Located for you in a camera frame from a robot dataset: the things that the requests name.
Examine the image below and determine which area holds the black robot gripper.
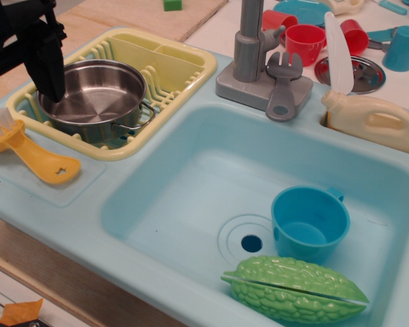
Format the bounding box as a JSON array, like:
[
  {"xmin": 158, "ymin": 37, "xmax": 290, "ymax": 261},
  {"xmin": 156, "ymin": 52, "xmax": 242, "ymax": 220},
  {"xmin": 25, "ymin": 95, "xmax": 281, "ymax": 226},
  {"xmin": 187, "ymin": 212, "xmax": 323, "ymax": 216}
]
[{"xmin": 0, "ymin": 1, "xmax": 66, "ymax": 103}]

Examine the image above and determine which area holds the yellow dish brush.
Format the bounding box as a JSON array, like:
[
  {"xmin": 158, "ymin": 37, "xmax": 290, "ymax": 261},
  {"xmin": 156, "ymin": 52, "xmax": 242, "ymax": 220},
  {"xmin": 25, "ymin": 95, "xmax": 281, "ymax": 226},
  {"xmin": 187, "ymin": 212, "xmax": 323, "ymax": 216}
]
[{"xmin": 0, "ymin": 108, "xmax": 81, "ymax": 185}]

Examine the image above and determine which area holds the stainless steel pot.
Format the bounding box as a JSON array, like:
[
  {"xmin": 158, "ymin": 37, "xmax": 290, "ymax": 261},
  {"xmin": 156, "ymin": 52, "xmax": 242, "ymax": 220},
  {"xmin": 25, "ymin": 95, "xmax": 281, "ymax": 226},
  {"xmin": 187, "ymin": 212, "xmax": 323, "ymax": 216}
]
[{"xmin": 37, "ymin": 59, "xmax": 157, "ymax": 144}]

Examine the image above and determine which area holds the pale yellow dish rack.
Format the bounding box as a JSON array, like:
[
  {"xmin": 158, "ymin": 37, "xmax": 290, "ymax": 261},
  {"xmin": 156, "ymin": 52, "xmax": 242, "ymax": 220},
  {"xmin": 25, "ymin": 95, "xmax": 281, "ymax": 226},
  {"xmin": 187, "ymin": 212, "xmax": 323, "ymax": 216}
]
[{"xmin": 5, "ymin": 28, "xmax": 217, "ymax": 161}]

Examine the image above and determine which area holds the green block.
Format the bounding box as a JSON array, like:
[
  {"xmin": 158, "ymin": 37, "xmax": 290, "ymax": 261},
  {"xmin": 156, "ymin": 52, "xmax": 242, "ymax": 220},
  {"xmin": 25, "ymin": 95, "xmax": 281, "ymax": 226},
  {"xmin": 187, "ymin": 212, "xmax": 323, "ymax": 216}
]
[{"xmin": 163, "ymin": 0, "xmax": 183, "ymax": 12}]

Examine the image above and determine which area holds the wooden board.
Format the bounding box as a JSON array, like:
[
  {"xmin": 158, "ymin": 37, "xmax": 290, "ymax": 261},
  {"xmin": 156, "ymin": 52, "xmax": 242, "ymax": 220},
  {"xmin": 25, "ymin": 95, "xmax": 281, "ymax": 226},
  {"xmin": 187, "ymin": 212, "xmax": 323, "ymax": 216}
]
[{"xmin": 59, "ymin": 1, "xmax": 227, "ymax": 42}]

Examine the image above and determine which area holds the orange tape piece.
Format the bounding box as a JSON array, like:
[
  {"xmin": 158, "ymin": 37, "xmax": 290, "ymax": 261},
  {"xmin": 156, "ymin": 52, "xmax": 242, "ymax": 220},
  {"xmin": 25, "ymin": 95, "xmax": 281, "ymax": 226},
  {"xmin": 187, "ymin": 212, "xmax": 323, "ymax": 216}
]
[{"xmin": 0, "ymin": 298, "xmax": 44, "ymax": 326}]

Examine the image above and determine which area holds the grey toy faucet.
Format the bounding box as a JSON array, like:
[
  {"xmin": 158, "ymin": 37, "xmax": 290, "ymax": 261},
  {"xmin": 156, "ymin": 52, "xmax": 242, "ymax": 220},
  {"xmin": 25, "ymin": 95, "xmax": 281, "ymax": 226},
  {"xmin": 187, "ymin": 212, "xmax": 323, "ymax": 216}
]
[{"xmin": 215, "ymin": 1, "xmax": 313, "ymax": 119}]

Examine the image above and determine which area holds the light blue toy sink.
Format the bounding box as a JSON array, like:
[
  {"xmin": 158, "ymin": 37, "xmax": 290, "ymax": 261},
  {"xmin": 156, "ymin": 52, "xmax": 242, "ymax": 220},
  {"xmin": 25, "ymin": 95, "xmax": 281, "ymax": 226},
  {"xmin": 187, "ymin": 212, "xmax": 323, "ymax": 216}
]
[{"xmin": 0, "ymin": 27, "xmax": 409, "ymax": 327}]

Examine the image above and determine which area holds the grey toy fork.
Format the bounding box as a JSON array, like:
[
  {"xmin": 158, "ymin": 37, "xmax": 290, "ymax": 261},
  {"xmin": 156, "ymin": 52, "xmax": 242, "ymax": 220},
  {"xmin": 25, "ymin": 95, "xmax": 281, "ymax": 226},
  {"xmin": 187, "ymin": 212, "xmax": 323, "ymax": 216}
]
[{"xmin": 265, "ymin": 52, "xmax": 303, "ymax": 122}]

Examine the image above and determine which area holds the red cup behind faucet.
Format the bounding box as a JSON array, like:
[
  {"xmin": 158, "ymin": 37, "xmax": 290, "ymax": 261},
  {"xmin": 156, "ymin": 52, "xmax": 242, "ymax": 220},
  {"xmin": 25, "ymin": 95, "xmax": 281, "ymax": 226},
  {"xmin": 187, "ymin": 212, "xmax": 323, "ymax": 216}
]
[{"xmin": 262, "ymin": 10, "xmax": 299, "ymax": 35}]

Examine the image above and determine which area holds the red cup front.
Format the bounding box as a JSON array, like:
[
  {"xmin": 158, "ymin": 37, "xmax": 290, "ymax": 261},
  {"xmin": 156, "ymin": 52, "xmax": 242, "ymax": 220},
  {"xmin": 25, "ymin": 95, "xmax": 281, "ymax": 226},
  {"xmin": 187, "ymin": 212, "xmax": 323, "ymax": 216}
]
[{"xmin": 285, "ymin": 24, "xmax": 326, "ymax": 67}]

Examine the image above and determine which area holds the blue plastic plate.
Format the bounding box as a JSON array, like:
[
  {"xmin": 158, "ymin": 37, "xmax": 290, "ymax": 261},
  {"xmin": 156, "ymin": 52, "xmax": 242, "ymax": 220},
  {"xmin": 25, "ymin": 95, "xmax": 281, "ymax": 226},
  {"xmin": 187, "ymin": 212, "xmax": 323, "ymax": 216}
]
[{"xmin": 273, "ymin": 0, "xmax": 331, "ymax": 27}]

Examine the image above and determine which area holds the blue plastic cup in sink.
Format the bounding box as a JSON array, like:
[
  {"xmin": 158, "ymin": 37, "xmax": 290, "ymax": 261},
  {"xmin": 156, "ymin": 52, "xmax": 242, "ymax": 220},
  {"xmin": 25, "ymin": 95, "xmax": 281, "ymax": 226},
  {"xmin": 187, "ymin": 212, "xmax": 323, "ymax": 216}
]
[{"xmin": 271, "ymin": 186, "xmax": 350, "ymax": 264}]

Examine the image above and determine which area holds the green bitter melon toy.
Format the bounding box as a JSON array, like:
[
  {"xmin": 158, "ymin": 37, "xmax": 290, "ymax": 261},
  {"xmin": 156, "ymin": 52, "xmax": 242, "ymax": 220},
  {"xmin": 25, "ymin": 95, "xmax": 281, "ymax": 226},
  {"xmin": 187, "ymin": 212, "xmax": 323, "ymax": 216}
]
[{"xmin": 221, "ymin": 255, "xmax": 369, "ymax": 324}]

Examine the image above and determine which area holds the cream toy item top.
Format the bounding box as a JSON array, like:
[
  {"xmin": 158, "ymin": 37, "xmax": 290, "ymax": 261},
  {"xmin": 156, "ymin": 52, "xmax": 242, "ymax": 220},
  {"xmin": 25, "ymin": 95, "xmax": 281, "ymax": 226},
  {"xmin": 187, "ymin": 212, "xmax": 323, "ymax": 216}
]
[{"xmin": 327, "ymin": 0, "xmax": 365, "ymax": 15}]

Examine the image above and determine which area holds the red cup right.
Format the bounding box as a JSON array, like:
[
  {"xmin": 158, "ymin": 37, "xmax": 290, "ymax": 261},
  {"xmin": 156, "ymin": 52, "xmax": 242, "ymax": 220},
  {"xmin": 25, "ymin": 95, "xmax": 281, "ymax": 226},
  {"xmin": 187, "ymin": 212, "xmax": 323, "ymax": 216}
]
[{"xmin": 340, "ymin": 19, "xmax": 369, "ymax": 55}]

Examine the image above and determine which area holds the cream detergent bottle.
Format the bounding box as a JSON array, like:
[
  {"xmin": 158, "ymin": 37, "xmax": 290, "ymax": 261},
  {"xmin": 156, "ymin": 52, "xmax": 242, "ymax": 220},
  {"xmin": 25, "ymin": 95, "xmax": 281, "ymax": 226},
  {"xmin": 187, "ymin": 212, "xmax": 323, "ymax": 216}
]
[{"xmin": 321, "ymin": 91, "xmax": 409, "ymax": 154}]

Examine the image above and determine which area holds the blue toy utensil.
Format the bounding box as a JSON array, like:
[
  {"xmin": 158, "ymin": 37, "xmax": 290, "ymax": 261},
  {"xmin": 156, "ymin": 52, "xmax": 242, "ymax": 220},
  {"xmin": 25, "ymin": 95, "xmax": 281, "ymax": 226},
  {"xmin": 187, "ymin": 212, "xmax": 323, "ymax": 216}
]
[{"xmin": 367, "ymin": 27, "xmax": 396, "ymax": 42}]

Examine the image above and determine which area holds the blue cup upside down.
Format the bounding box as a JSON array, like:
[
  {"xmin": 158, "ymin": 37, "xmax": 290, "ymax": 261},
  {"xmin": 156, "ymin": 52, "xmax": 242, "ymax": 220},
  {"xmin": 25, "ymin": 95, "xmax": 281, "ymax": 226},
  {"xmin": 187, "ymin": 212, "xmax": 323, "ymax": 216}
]
[{"xmin": 382, "ymin": 26, "xmax": 409, "ymax": 72}]

